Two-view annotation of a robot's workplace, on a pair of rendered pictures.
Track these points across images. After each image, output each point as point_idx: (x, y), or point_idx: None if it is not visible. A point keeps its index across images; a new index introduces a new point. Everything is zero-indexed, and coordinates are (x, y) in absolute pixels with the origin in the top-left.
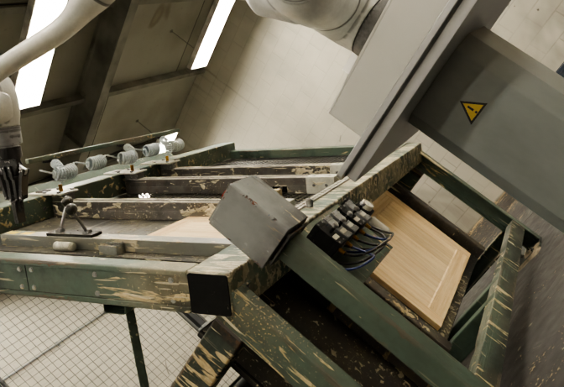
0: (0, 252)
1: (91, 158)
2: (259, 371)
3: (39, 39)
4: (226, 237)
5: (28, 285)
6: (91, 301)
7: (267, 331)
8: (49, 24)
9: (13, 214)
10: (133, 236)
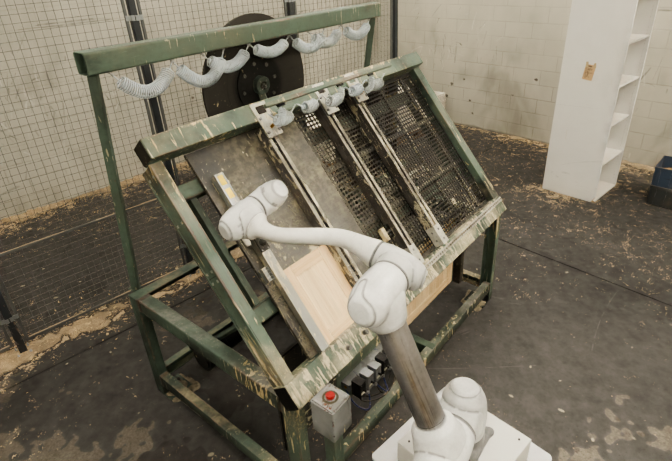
0: (207, 239)
1: (309, 107)
2: None
3: (320, 242)
4: (311, 410)
5: (211, 279)
6: (235, 326)
7: (294, 427)
8: (334, 238)
9: None
10: (282, 275)
